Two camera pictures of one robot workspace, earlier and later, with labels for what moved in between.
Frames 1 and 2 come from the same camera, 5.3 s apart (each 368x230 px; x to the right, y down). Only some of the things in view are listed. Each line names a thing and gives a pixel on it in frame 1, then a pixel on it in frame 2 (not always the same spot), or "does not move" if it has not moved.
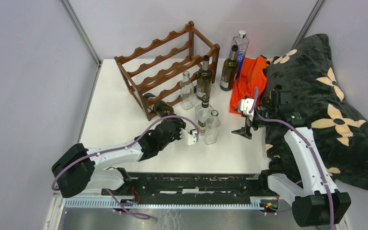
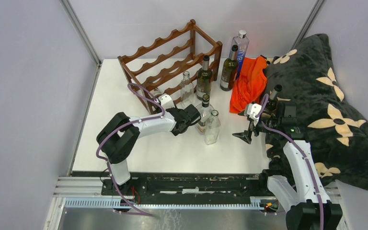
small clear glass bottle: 212,128 does not move
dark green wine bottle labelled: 161,108 → 157,92
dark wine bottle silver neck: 230,71 does not move
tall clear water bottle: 242,41 does not move
